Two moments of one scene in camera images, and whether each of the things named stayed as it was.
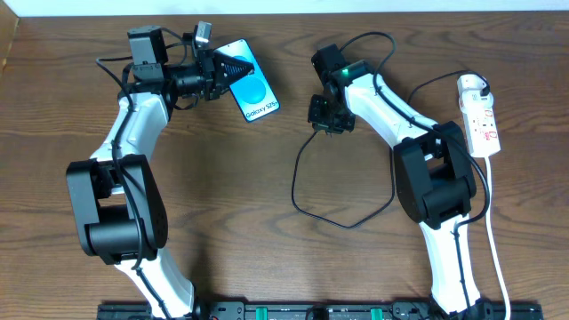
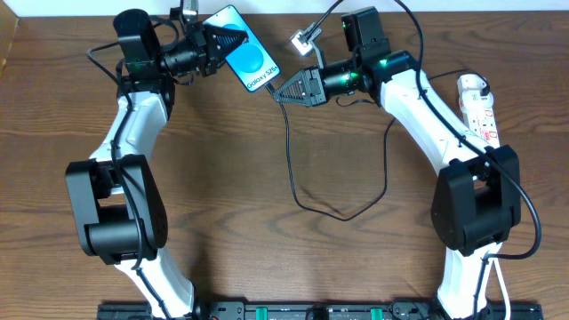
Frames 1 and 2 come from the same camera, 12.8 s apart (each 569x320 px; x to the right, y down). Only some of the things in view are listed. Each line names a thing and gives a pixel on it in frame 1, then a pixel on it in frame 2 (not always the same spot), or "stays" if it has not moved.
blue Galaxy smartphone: (254, 92) → (250, 61)
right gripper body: (332, 120) → (316, 85)
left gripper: (212, 74) → (211, 49)
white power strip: (481, 125) stays
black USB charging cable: (415, 90) → (375, 201)
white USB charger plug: (472, 100) stays
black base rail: (322, 310) stays
